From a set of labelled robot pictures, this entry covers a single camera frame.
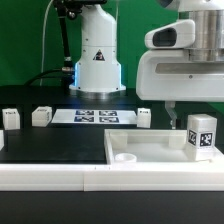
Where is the white L-shaped fence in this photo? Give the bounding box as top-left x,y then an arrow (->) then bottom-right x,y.
0,161 -> 224,191

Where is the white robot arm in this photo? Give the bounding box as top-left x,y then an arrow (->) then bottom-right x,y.
70,0 -> 224,119

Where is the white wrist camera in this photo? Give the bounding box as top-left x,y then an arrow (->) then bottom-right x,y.
144,19 -> 195,49

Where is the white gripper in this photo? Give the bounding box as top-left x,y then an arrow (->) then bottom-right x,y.
136,50 -> 224,130

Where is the white block at left edge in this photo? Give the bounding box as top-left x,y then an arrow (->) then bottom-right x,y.
0,130 -> 4,151

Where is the white square tabletop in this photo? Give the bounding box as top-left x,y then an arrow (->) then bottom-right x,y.
104,129 -> 224,164

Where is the white tag sheet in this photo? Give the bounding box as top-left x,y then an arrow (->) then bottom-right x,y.
52,109 -> 136,125

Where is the black cable bundle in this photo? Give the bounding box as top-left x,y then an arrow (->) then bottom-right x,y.
23,67 -> 75,87

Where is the white cable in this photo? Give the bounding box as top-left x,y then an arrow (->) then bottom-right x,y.
40,0 -> 55,78

